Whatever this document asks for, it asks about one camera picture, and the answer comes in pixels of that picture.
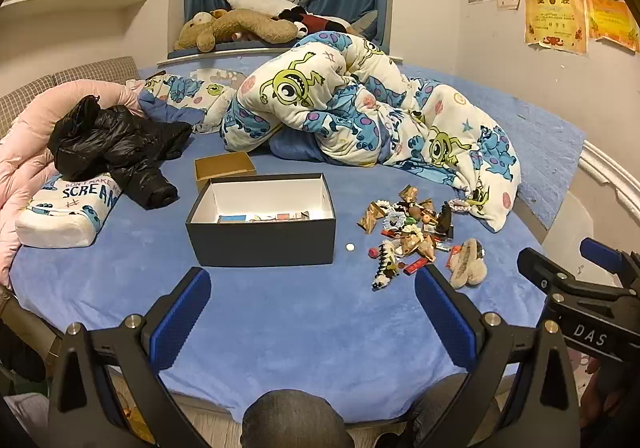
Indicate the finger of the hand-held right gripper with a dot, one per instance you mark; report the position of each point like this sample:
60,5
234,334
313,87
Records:
602,253
560,275

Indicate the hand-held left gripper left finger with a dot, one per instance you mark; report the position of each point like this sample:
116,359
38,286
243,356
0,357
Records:
182,313

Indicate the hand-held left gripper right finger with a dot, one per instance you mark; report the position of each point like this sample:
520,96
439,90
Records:
445,313

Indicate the dark blue cardboard box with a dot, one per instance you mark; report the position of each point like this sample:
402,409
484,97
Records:
260,238

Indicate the person's right hand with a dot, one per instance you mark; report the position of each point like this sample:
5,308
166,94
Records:
600,385

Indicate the red tube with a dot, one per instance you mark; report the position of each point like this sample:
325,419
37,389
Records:
415,268

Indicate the red snack packet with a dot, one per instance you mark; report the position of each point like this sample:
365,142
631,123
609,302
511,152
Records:
440,241

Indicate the brown triangular packet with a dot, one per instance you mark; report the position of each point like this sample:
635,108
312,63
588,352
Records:
409,193
417,245
367,224
428,204
376,212

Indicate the black and white knit band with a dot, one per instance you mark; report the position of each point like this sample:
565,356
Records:
384,265

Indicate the blue bed sheet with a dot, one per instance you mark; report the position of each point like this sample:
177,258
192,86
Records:
275,328

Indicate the black comb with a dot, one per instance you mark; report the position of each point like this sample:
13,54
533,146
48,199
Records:
444,219

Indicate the long red packet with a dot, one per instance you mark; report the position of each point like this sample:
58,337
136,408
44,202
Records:
389,233

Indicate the brown egg shaped candy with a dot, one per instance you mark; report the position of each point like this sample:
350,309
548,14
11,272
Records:
414,212

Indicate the blue packet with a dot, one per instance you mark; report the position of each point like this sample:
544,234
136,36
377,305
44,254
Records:
231,218

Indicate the white pearl scrunchie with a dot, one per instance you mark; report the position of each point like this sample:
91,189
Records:
382,204

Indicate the small red packet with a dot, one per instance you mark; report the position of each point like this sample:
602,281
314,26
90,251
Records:
282,216

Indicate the white pillow with blue lettering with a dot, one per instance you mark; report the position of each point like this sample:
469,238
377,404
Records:
65,220

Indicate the gold cardboard box lid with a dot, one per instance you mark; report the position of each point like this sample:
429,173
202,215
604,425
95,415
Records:
222,168

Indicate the blue foam mat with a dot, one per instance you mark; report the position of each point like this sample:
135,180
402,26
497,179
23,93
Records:
510,128

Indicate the black puffer jacket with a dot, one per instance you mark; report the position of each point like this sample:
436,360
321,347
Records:
115,148

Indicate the monster print blanket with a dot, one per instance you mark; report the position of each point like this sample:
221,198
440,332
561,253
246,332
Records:
360,118

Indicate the pink quilt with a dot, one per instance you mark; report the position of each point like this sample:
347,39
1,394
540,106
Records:
20,163

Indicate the monster print pillow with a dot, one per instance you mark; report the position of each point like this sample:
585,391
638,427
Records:
195,90

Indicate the yellow certificate with red seal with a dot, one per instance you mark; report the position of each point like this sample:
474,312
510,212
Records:
555,25
612,23

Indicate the checked fabric headboard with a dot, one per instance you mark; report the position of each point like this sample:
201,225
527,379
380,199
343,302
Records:
65,78

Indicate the brown teddy bear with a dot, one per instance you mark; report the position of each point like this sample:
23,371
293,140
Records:
235,28

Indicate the black and red plush toy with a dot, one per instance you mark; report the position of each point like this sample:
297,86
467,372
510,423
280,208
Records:
315,23

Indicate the white plush toy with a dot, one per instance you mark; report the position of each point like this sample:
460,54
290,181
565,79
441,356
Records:
260,3

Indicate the white bed frame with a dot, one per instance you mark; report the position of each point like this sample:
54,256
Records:
612,178

